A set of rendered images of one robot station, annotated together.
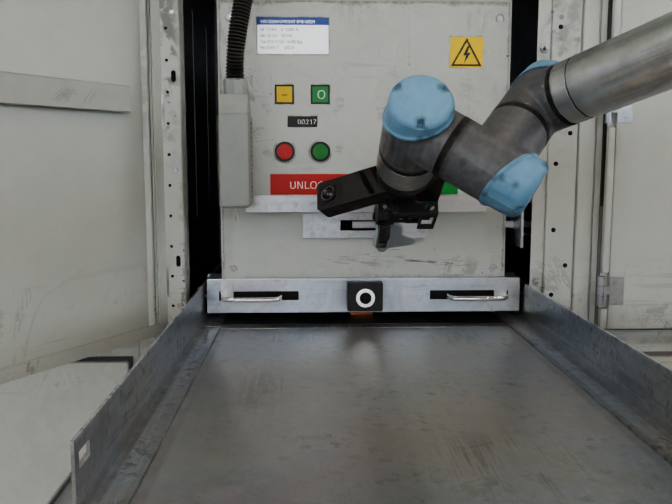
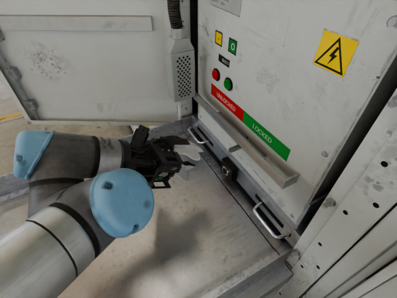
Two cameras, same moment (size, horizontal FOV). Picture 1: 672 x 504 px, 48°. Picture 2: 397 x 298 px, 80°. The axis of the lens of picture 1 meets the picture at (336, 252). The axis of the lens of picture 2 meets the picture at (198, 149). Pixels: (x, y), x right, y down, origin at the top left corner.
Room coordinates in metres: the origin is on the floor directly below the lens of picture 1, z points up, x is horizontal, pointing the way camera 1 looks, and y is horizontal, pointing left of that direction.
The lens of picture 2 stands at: (0.97, -0.44, 1.44)
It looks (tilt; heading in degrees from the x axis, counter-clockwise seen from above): 44 degrees down; 63
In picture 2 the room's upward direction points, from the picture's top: straight up
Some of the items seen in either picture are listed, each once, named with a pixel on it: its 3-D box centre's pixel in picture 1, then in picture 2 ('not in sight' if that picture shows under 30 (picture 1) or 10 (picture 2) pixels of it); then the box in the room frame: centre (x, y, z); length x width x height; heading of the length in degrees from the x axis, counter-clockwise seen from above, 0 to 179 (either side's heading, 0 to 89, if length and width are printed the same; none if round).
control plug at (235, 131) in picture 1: (236, 151); (181, 69); (1.21, 0.16, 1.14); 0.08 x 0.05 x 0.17; 2
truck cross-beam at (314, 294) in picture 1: (363, 292); (238, 165); (1.30, -0.05, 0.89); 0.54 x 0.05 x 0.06; 92
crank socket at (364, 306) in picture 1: (365, 296); (228, 169); (1.26, -0.05, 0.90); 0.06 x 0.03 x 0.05; 92
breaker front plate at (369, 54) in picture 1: (364, 146); (246, 94); (1.29, -0.05, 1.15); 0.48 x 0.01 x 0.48; 92
